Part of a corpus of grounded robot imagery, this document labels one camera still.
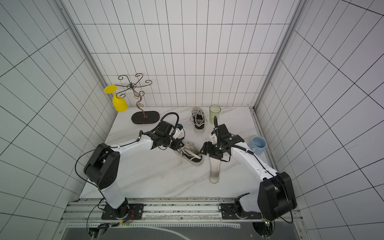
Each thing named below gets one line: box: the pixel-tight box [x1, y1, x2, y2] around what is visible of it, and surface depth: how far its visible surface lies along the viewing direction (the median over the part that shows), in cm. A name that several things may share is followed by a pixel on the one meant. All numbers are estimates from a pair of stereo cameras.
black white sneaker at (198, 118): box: [190, 106, 208, 133], surface depth 105 cm
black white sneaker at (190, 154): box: [177, 141, 204, 167], surface depth 88 cm
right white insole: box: [209, 156, 222, 184], surface depth 87 cm
